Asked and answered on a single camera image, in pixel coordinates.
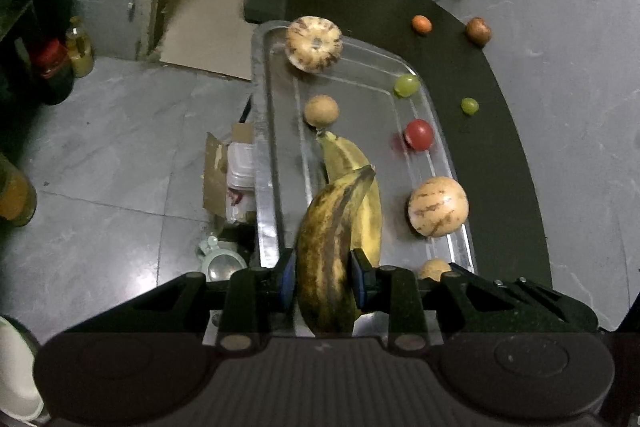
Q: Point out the torn cardboard box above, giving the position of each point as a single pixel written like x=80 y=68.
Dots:
x=215 y=182

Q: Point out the clear plastic food container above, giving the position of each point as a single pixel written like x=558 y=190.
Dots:
x=242 y=167

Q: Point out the green grape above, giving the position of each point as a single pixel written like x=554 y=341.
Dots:
x=406 y=85
x=469 y=106

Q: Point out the metal tray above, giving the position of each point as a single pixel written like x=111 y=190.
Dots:
x=360 y=107

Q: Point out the black table mat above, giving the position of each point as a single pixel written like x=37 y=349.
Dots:
x=500 y=187

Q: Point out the reddish brown round fruit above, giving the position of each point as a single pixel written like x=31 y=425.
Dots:
x=478 y=30

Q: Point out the flat cardboard sheet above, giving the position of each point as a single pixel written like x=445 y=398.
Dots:
x=205 y=32

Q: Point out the orange jar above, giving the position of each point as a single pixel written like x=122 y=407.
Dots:
x=15 y=197

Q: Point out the white bowl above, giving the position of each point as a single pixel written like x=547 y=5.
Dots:
x=15 y=372

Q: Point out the dark bottle with red cap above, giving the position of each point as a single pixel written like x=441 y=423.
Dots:
x=52 y=72

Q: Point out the small red tomato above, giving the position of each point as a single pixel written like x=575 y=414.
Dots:
x=418 y=134

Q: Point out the yellow oil bottle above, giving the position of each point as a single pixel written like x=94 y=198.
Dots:
x=80 y=52

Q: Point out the striped pale melon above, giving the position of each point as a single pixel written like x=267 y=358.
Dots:
x=314 y=43
x=437 y=207

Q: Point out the small orange fruit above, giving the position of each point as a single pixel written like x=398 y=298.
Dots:
x=421 y=24

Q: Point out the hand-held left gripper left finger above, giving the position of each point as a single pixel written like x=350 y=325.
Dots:
x=286 y=279

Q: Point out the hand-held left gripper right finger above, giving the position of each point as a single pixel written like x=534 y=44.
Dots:
x=359 y=279

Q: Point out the brown spotted banana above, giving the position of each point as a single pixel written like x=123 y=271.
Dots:
x=325 y=247

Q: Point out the pale green glass lid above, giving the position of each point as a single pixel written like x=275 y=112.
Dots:
x=220 y=259

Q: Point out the tan longan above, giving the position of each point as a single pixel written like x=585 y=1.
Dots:
x=321 y=110
x=434 y=269

